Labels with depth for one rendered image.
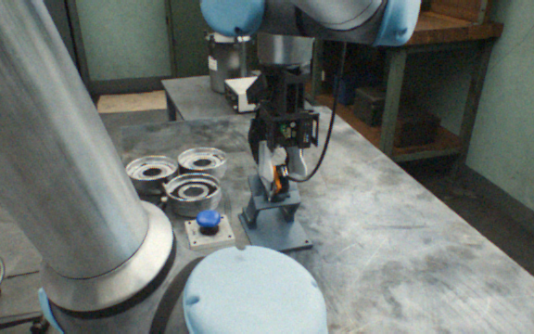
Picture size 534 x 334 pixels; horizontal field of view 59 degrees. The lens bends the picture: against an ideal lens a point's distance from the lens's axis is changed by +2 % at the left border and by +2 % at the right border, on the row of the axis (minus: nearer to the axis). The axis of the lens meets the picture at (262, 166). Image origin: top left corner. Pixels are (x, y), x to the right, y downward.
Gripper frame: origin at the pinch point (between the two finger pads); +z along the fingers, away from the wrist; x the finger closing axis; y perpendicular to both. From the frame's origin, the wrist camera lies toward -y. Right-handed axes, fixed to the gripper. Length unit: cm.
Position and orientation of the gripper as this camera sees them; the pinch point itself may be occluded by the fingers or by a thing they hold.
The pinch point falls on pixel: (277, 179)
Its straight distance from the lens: 76.2
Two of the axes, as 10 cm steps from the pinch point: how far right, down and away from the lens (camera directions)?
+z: 0.0, 8.9, 4.6
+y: 2.9, 4.4, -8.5
